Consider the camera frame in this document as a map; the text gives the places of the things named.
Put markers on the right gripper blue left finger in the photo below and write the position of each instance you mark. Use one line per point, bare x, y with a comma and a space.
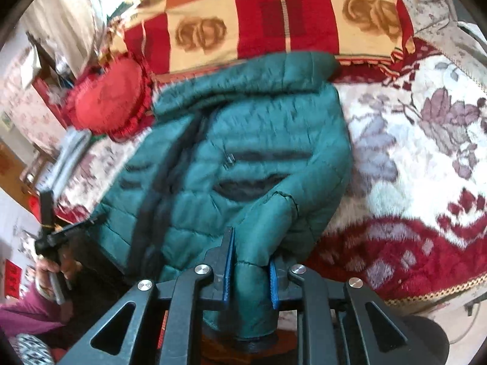
160, 323

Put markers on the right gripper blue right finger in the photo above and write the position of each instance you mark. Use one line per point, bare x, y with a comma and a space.
347, 323

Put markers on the green quilted puffer jacket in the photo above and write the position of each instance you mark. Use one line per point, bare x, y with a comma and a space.
260, 149

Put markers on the person's left hand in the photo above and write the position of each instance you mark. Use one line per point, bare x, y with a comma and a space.
67, 265

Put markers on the grey folded cloth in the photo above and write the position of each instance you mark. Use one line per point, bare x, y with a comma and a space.
72, 147

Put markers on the floral white red bedspread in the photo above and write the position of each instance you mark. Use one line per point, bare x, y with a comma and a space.
412, 221

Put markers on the red heart-shaped ruffled pillow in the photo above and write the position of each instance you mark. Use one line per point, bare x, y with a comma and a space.
114, 99

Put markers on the red checkered rose blanket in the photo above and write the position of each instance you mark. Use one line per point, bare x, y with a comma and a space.
175, 36

